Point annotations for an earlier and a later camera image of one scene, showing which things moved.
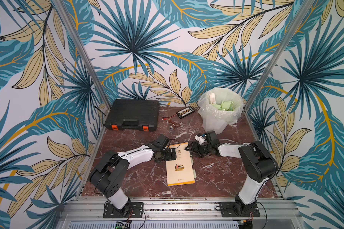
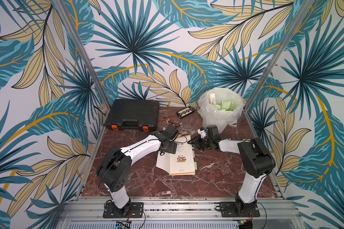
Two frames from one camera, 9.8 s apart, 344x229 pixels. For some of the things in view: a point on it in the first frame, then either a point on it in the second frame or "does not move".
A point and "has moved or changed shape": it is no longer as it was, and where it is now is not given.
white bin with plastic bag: (219, 107) does not move
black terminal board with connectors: (185, 112) does not move
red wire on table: (167, 118) does not move
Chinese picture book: (179, 171) has moved or changed shape
